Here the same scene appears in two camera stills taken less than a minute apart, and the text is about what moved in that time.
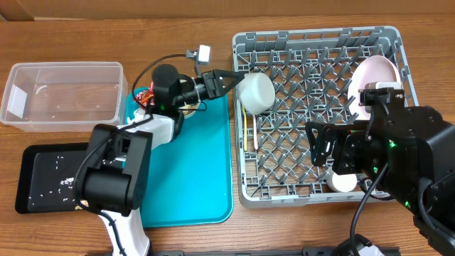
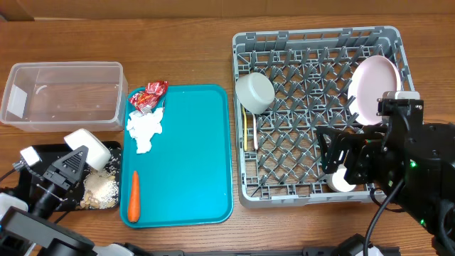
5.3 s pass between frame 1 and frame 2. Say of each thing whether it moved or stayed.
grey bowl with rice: stayed
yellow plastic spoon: stayed
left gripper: moved
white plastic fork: stayed
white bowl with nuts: moved
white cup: stayed
